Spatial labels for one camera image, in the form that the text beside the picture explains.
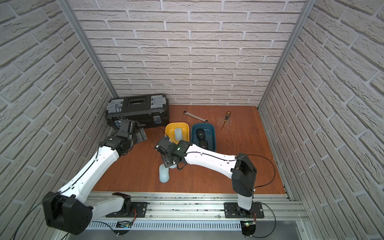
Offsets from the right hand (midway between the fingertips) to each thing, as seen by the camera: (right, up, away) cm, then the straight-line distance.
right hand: (172, 158), depth 78 cm
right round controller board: (+38, -32, -8) cm, 50 cm away
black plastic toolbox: (-18, +26, +16) cm, 36 cm away
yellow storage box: (-7, +13, +27) cm, 31 cm away
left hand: (-19, +14, +3) cm, 24 cm away
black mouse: (+16, +11, +22) cm, 29 cm away
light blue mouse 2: (0, +11, +24) cm, 27 cm away
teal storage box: (+23, +11, +25) cm, 36 cm away
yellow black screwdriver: (+37, +25, +35) cm, 57 cm away
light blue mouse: (-5, -10, +5) cm, 13 cm away
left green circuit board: (-22, -31, -7) cm, 39 cm away
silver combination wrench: (+4, +27, +38) cm, 47 cm away
